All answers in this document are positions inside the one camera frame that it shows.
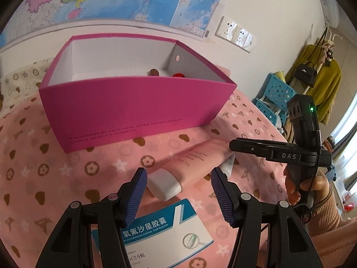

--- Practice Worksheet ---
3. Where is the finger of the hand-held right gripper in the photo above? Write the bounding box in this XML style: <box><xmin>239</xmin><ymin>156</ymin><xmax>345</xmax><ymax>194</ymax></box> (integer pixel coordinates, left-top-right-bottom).
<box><xmin>229</xmin><ymin>138</ymin><xmax>291</xmax><ymax>159</ymax></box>

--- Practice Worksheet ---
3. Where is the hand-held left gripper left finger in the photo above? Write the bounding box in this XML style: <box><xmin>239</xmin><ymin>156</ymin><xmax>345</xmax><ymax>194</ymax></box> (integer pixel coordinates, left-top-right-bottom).
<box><xmin>35</xmin><ymin>168</ymin><xmax>148</xmax><ymax>268</ymax></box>

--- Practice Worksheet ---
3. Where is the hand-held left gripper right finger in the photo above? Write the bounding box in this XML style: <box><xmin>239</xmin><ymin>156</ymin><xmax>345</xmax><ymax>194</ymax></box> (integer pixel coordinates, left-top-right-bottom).
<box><xmin>210</xmin><ymin>167</ymin><xmax>325</xmax><ymax>268</ymax></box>

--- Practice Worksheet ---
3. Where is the white teal medicine box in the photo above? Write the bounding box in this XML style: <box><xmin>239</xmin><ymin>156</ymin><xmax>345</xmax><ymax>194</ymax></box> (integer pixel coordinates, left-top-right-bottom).
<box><xmin>91</xmin><ymin>198</ymin><xmax>214</xmax><ymax>268</ymax></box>

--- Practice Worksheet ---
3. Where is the pink cardboard box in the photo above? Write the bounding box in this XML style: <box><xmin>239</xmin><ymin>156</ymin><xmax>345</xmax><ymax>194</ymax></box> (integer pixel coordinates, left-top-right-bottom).
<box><xmin>38</xmin><ymin>35</ymin><xmax>238</xmax><ymax>154</ymax></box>

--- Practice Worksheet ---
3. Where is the person's right forearm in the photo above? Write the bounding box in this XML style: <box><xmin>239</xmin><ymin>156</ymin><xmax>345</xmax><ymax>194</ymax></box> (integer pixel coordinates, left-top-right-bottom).
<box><xmin>303</xmin><ymin>186</ymin><xmax>350</xmax><ymax>268</ymax></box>

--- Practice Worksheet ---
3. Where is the person's right hand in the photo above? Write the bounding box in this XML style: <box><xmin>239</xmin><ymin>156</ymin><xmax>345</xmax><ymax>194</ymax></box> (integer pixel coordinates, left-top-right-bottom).
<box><xmin>284</xmin><ymin>172</ymin><xmax>331</xmax><ymax>205</ymax></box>

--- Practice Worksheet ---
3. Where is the small white pink-print tube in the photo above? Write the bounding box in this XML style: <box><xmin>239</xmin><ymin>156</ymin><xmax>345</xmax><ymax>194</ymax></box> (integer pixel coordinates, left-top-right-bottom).
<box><xmin>220</xmin><ymin>155</ymin><xmax>236</xmax><ymax>179</ymax></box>

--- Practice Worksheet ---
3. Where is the yellow hanging coat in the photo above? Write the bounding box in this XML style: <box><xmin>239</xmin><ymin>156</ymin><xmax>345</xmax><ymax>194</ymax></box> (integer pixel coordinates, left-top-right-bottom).
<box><xmin>284</xmin><ymin>43</ymin><xmax>342</xmax><ymax>125</ymax></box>

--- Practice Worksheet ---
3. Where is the large pink tube white cap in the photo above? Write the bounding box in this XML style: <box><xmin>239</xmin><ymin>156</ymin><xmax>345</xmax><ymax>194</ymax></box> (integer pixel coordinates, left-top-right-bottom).
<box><xmin>146</xmin><ymin>142</ymin><xmax>237</xmax><ymax>201</ymax></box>

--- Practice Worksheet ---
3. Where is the blue perforated cart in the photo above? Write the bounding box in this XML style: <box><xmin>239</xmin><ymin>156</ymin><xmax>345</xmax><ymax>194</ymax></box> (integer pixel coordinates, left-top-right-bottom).
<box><xmin>252</xmin><ymin>73</ymin><xmax>297</xmax><ymax>134</ymax></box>

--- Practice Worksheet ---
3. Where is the black handbag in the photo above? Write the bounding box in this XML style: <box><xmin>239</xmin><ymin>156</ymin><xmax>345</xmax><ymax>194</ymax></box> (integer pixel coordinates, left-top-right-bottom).
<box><xmin>293</xmin><ymin>63</ymin><xmax>318</xmax><ymax>88</ymax></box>

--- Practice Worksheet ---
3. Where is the pink printed blanket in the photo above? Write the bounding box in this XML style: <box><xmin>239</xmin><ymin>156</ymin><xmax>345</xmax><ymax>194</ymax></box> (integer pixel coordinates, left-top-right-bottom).
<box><xmin>0</xmin><ymin>57</ymin><xmax>318</xmax><ymax>268</ymax></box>

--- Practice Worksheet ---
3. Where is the white coat rack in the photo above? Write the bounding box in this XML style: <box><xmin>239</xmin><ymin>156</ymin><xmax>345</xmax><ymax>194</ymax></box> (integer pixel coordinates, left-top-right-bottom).
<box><xmin>304</xmin><ymin>25</ymin><xmax>343</xmax><ymax>95</ymax></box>

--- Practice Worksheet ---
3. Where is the white air conditioner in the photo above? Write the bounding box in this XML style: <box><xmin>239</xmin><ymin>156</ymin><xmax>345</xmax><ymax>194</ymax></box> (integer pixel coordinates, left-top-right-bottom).
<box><xmin>315</xmin><ymin>0</ymin><xmax>339</xmax><ymax>30</ymax></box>

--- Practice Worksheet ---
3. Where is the cream star-print cloth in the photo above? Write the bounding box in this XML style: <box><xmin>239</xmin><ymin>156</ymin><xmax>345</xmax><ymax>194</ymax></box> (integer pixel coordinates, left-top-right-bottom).
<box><xmin>0</xmin><ymin>57</ymin><xmax>55</xmax><ymax>109</ymax></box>

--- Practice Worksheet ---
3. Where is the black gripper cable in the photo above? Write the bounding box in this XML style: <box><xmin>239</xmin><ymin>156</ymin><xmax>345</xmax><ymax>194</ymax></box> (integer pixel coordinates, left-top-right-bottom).
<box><xmin>259</xmin><ymin>130</ymin><xmax>321</xmax><ymax>232</ymax></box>

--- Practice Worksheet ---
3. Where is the white wall socket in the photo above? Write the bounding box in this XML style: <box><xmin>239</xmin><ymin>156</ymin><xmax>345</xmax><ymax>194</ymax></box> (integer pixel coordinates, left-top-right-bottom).
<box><xmin>215</xmin><ymin>16</ymin><xmax>237</xmax><ymax>41</ymax></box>
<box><xmin>233</xmin><ymin>24</ymin><xmax>249</xmax><ymax>46</ymax></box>
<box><xmin>244</xmin><ymin>31</ymin><xmax>255</xmax><ymax>52</ymax></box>

